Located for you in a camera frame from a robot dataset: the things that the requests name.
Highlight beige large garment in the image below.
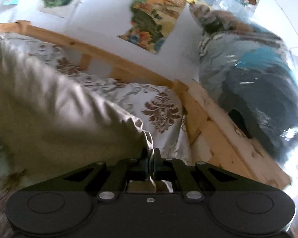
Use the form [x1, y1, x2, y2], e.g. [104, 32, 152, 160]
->
[0, 35, 153, 190]

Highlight plastic bag of clothes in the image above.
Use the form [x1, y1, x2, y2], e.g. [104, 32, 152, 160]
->
[189, 0, 298, 164]

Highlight floral patterned bedspread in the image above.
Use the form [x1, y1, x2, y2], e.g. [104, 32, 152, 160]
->
[0, 33, 193, 194]

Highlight wooden bed frame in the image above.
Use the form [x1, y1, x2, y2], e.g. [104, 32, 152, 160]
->
[0, 20, 292, 190]

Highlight floral wall picture centre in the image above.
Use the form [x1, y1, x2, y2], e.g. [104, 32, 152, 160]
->
[119, 0, 187, 54]

